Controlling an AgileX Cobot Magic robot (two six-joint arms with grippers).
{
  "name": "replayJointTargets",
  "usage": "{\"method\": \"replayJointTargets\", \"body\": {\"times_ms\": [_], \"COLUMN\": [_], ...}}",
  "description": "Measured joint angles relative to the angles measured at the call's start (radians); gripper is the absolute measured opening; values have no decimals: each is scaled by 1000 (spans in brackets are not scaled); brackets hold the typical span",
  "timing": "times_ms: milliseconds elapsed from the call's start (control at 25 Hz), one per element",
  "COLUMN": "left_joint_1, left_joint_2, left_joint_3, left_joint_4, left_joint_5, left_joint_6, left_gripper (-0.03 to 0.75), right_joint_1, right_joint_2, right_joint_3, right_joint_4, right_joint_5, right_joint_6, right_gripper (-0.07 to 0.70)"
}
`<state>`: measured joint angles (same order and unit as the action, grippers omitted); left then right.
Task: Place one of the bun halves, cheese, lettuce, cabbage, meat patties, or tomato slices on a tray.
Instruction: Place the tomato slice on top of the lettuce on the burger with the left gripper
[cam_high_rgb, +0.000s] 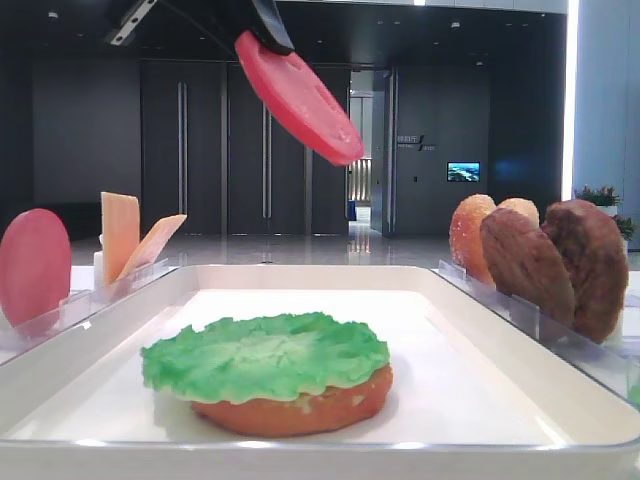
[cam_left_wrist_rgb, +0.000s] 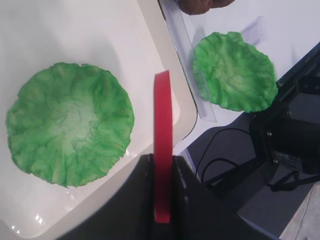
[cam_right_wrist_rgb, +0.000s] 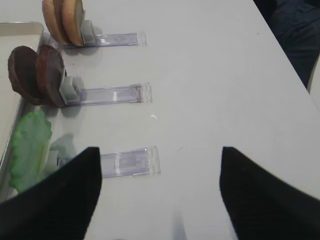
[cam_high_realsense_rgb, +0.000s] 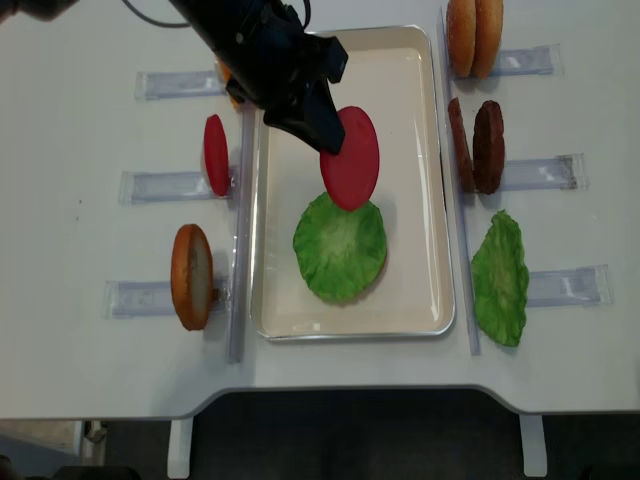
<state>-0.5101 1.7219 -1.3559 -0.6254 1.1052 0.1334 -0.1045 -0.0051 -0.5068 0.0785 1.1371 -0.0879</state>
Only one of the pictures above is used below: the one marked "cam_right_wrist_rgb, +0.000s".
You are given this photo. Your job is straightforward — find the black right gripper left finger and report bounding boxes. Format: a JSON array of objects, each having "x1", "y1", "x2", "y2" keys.
[{"x1": 0, "y1": 147, "x2": 102, "y2": 240}]

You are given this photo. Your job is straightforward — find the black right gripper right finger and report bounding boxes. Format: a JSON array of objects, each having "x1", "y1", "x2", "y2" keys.
[{"x1": 219, "y1": 146, "x2": 320, "y2": 240}]

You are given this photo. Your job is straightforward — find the green lettuce leaf in rack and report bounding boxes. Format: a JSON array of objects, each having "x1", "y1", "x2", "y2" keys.
[{"x1": 9, "y1": 110, "x2": 52, "y2": 194}]

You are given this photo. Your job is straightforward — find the clear lettuce pusher track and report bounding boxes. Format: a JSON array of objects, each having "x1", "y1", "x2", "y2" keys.
[{"x1": 47, "y1": 145, "x2": 162, "y2": 179}]

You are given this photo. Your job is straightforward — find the brown meat patty right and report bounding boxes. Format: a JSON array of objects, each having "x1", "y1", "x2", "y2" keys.
[{"x1": 35, "y1": 44, "x2": 67, "y2": 108}]

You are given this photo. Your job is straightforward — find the brown meat patty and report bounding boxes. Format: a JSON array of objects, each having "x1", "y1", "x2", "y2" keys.
[
  {"x1": 35, "y1": 44, "x2": 67, "y2": 108},
  {"x1": 7, "y1": 45, "x2": 45, "y2": 106}
]

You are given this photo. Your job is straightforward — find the brown meat patty left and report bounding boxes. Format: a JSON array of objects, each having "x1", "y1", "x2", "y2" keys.
[{"x1": 7, "y1": 45, "x2": 45, "y2": 106}]

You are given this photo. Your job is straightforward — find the clear bread pusher track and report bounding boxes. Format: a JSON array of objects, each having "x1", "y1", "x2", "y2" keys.
[{"x1": 49, "y1": 20, "x2": 147, "y2": 49}]

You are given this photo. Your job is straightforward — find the bread slice right rack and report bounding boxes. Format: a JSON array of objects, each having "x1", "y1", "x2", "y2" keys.
[{"x1": 62, "y1": 0, "x2": 85, "y2": 47}]

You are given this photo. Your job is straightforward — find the bread slice rack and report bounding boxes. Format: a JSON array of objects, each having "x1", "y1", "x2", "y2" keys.
[
  {"x1": 42, "y1": 0, "x2": 71, "y2": 45},
  {"x1": 62, "y1": 0, "x2": 85, "y2": 47}
]

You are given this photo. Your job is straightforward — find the bread slice left rack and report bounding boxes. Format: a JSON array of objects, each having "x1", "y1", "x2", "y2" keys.
[{"x1": 42, "y1": 0, "x2": 71, "y2": 45}]

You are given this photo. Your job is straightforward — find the clear patty pusher track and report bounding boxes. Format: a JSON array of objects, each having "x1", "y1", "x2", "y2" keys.
[{"x1": 59, "y1": 76, "x2": 153, "y2": 107}]

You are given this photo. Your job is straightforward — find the white rectangular tray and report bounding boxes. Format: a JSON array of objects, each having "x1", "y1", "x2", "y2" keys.
[{"x1": 0, "y1": 21, "x2": 44, "y2": 172}]

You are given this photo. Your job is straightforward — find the person in grey shirt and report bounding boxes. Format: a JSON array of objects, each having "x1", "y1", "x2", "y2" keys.
[{"x1": 254, "y1": 0, "x2": 320, "y2": 87}]

